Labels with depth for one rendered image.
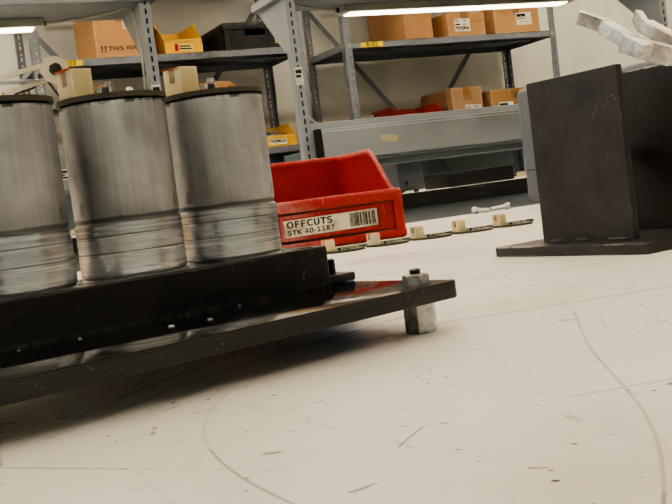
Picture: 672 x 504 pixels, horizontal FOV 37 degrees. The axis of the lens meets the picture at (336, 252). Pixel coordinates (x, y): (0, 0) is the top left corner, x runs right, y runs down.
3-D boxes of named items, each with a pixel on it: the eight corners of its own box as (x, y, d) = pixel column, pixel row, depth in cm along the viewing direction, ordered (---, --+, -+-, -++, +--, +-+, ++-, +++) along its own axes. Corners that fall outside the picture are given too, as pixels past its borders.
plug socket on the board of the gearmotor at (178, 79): (209, 92, 24) (205, 65, 24) (179, 93, 24) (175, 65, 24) (192, 97, 25) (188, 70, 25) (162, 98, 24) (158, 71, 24)
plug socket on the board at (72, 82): (105, 96, 23) (101, 67, 23) (70, 98, 22) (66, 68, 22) (89, 102, 23) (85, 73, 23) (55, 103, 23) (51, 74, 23)
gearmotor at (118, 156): (212, 302, 23) (182, 83, 23) (118, 321, 22) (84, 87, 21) (160, 302, 25) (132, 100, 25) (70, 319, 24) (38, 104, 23)
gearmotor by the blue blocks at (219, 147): (306, 284, 25) (279, 80, 25) (225, 300, 23) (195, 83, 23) (250, 284, 27) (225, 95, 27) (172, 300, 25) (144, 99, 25)
